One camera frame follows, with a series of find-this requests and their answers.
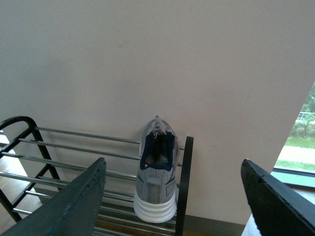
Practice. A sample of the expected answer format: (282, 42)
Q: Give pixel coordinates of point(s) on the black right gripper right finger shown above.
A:
(277, 209)

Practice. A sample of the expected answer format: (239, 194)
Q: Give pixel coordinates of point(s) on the black metal shoe rack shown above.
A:
(57, 157)

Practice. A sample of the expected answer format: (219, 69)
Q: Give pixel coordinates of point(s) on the dark window frame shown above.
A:
(294, 177)

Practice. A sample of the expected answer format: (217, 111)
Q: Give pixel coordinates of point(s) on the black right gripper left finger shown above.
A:
(72, 212)

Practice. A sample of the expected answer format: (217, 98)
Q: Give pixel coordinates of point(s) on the grey knit sneaker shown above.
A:
(155, 198)

